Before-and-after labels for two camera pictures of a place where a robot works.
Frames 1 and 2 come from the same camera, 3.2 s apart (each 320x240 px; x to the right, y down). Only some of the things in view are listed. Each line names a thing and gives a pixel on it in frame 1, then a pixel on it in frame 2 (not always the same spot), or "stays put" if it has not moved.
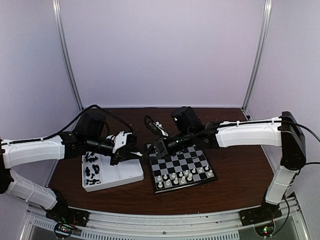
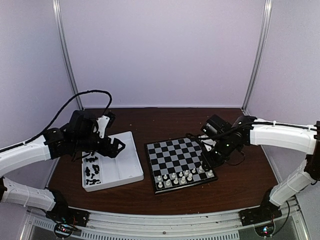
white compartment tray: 98,173 stays put
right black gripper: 162,148 to 208,163
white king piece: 190,178 stays put
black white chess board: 185,168 stays put
